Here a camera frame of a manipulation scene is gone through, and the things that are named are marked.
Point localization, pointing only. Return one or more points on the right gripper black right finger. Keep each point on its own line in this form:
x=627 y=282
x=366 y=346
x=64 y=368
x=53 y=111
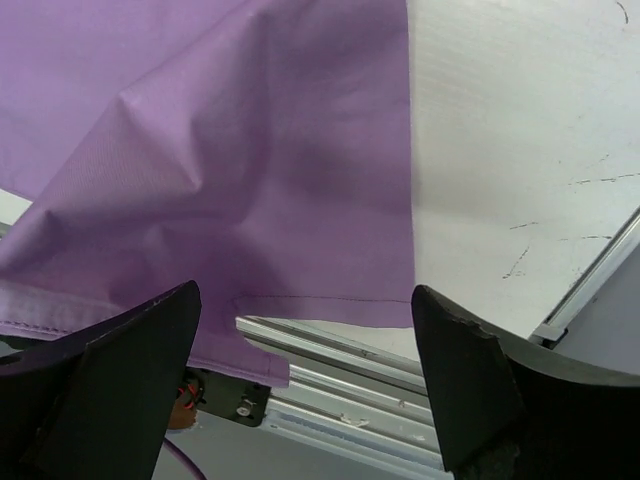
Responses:
x=506 y=408

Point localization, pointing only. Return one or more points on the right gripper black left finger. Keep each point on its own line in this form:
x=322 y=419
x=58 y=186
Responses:
x=95 y=404

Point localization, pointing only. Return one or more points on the purple trousers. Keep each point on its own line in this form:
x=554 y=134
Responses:
x=258 y=148

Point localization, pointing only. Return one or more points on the aluminium rail frame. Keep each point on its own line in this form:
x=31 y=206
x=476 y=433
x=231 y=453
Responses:
x=372 y=406

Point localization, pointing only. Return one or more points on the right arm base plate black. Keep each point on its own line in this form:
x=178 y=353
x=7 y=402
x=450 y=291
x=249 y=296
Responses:
x=234 y=399

